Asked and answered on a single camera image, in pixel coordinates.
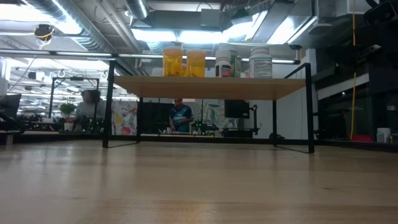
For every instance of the small white bottle dark label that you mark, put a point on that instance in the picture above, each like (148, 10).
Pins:
(222, 67)

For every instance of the large orange pill bottle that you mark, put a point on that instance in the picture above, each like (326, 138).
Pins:
(196, 63)
(172, 62)

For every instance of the potted green plant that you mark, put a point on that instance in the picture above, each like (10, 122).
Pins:
(67, 109)

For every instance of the large jar with green label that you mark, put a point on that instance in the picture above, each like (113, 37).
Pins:
(236, 65)

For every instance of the wooden shelf black metal legs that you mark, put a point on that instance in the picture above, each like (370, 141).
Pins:
(211, 88)

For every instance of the colourful patterned cloth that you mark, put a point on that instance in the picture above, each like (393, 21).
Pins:
(124, 119)

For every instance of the dark computer monitor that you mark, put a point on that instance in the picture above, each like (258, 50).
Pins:
(9, 105)

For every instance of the person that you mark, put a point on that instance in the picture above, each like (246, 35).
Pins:
(181, 118)
(88, 110)

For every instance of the black ceiling device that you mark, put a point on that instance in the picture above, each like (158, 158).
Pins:
(43, 31)

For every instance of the red flat object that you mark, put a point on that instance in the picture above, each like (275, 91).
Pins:
(360, 138)

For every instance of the black equipment rack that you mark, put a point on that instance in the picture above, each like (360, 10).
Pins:
(342, 118)

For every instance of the black metal frame stand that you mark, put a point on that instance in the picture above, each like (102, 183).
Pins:
(51, 99)

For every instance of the pale patterned cloth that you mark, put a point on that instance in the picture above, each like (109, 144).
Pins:
(214, 113)

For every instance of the silver ventilation duct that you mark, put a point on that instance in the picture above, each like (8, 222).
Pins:
(136, 7)
(87, 37)

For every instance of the white bottle with printed label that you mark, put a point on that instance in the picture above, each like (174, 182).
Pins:
(260, 63)

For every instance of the black background robot arm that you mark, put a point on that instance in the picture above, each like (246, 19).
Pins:
(203, 127)

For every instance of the ceiling light panel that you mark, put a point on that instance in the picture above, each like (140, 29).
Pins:
(186, 35)

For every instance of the black monitor on arm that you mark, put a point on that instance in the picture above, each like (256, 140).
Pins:
(236, 109)

